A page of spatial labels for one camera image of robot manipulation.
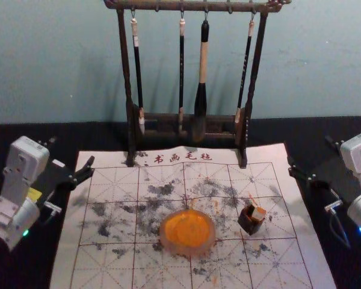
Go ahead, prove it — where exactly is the white orange seal stamp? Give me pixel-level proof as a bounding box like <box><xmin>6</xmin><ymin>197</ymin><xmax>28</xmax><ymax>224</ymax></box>
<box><xmin>248</xmin><ymin>197</ymin><xmax>267</xmax><ymax>223</ymax></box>

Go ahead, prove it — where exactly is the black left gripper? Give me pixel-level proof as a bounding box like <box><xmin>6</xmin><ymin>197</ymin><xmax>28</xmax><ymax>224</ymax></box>
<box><xmin>28</xmin><ymin>136</ymin><xmax>96</xmax><ymax>212</ymax></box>

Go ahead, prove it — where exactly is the dark wooden brush rack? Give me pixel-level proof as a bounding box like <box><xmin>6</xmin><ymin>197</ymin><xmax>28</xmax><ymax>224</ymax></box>
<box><xmin>103</xmin><ymin>0</ymin><xmax>292</xmax><ymax>169</ymax></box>

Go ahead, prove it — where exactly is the left gripper cable silver plug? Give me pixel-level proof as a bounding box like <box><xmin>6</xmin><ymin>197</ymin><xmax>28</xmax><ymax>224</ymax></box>
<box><xmin>43</xmin><ymin>200</ymin><xmax>63</xmax><ymax>226</ymax></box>

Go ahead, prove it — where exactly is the thin black brush dark tip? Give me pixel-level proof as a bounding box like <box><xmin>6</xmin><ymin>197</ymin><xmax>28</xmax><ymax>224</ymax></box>
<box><xmin>177</xmin><ymin>17</ymin><xmax>188</xmax><ymax>137</ymax></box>

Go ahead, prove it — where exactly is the black table cloth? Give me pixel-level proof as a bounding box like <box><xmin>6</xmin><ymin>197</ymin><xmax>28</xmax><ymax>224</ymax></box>
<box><xmin>0</xmin><ymin>115</ymin><xmax>361</xmax><ymax>289</ymax></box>

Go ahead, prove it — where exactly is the thin black brush white tip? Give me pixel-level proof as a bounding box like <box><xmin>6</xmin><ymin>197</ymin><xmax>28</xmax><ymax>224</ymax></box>
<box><xmin>129</xmin><ymin>17</ymin><xmax>147</xmax><ymax>135</ymax></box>

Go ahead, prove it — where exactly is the white felt mat red grid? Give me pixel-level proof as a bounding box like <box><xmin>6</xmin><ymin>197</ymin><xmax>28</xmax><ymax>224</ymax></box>
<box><xmin>49</xmin><ymin>143</ymin><xmax>338</xmax><ymax>289</ymax></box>

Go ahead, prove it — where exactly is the right gripper cable silver plug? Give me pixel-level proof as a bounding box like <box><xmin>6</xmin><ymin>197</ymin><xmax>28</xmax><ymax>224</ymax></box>
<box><xmin>324</xmin><ymin>199</ymin><xmax>353</xmax><ymax>250</ymax></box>

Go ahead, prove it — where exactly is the thin black brush tan tip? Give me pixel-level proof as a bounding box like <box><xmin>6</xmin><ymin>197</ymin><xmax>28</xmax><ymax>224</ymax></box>
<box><xmin>233</xmin><ymin>20</ymin><xmax>256</xmax><ymax>124</ymax></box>

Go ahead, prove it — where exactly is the dark square seal holder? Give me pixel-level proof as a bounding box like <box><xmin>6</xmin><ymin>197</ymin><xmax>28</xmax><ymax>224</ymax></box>
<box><xmin>237</xmin><ymin>204</ymin><xmax>266</xmax><ymax>237</ymax></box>

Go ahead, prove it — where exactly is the thick tan handled brush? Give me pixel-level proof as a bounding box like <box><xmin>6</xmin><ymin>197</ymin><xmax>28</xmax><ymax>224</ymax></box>
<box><xmin>190</xmin><ymin>19</ymin><xmax>211</xmax><ymax>142</ymax></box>

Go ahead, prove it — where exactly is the orange ink dish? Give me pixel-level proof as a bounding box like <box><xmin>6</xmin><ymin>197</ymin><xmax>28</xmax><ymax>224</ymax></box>
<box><xmin>159</xmin><ymin>209</ymin><xmax>217</xmax><ymax>258</ymax></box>

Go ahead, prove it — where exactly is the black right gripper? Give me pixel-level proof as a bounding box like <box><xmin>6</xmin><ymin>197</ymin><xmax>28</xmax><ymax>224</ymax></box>
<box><xmin>286</xmin><ymin>135</ymin><xmax>361</xmax><ymax>206</ymax></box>

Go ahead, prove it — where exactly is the gripper cable silver plug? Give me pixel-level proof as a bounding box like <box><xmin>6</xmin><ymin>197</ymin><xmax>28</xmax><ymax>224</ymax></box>
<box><xmin>43</xmin><ymin>200</ymin><xmax>63</xmax><ymax>226</ymax></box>
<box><xmin>324</xmin><ymin>199</ymin><xmax>353</xmax><ymax>250</ymax></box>

